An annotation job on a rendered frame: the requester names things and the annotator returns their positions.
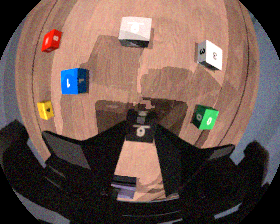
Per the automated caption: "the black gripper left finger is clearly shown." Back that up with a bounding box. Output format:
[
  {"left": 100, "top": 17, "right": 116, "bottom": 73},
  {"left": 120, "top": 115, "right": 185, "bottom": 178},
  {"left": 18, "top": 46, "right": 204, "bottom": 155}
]
[{"left": 42, "top": 120, "right": 127, "bottom": 196}]

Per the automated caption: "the yellow block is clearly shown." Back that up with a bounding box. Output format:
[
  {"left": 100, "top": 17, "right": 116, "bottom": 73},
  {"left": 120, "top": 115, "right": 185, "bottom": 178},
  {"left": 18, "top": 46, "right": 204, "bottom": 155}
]
[{"left": 38, "top": 100, "right": 54, "bottom": 120}]

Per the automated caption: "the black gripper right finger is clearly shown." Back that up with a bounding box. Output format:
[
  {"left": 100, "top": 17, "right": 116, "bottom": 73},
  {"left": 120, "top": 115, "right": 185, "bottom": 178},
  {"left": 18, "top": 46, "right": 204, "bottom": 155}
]
[{"left": 153, "top": 124, "right": 236, "bottom": 197}]

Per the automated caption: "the red block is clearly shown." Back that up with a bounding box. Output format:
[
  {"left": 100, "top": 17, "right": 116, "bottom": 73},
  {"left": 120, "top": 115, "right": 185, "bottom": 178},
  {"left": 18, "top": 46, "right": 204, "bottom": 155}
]
[{"left": 42, "top": 28, "right": 62, "bottom": 53}]

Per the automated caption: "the blue block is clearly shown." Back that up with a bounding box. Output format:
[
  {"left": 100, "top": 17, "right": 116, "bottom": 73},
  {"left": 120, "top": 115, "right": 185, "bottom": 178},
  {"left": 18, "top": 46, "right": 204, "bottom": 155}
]
[{"left": 60, "top": 68, "right": 87, "bottom": 95}]

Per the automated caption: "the green block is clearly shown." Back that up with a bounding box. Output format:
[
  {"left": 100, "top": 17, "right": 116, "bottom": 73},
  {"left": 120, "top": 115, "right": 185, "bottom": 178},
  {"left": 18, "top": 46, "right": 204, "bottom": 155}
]
[{"left": 193, "top": 105, "right": 218, "bottom": 129}]

